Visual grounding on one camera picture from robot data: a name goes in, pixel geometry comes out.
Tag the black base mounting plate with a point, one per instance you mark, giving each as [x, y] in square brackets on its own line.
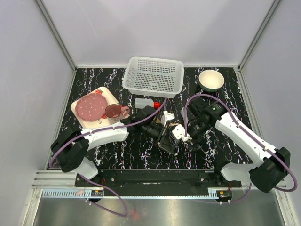
[162, 182]

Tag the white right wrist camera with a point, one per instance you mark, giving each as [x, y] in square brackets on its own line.
[179, 133]

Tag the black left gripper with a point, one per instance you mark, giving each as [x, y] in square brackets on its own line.
[169, 147]

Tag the white perforated plastic basket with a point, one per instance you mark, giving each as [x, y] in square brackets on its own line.
[153, 77]

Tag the strawberry print white tray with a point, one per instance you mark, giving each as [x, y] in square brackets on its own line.
[102, 122]

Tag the clear plastic pipettes bundle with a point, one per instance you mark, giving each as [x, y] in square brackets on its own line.
[183, 114]

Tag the translucent pink mug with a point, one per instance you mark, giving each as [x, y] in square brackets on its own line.
[115, 113]

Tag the pink polka dot plate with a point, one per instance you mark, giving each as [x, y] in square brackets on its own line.
[91, 107]

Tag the cream and green bowl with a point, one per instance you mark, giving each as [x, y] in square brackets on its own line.
[211, 80]

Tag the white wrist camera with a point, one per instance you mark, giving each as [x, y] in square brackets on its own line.
[166, 117]
[179, 133]

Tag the white wash bottle red cap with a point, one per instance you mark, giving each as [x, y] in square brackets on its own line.
[141, 103]

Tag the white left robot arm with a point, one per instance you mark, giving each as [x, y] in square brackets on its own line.
[70, 149]

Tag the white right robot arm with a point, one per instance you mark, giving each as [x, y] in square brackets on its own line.
[269, 165]

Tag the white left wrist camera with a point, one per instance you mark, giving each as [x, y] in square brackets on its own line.
[166, 117]

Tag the slotted cable duct rail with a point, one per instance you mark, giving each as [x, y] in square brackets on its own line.
[72, 193]

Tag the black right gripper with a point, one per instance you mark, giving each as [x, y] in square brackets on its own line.
[193, 147]

